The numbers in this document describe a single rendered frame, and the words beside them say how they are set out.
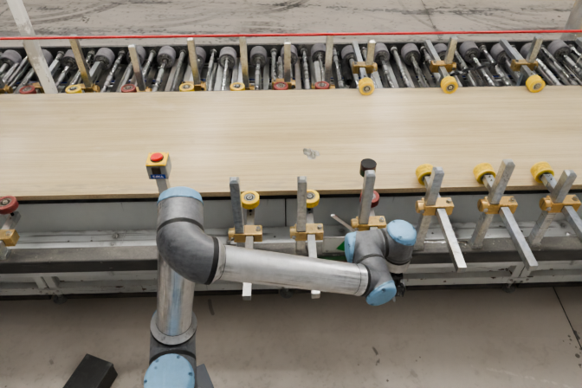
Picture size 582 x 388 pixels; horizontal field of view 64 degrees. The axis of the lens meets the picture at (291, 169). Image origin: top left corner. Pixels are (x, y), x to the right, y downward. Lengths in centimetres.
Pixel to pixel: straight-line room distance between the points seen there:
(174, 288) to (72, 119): 141
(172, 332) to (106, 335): 119
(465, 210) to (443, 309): 70
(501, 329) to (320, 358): 98
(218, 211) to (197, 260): 104
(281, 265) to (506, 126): 164
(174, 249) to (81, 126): 150
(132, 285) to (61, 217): 58
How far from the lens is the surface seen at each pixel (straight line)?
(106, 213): 226
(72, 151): 238
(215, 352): 257
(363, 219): 187
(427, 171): 201
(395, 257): 150
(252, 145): 220
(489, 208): 197
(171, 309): 149
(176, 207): 118
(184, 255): 112
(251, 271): 116
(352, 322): 264
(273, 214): 214
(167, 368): 159
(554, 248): 230
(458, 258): 175
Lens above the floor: 227
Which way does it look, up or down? 42 degrees down
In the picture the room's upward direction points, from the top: straight up
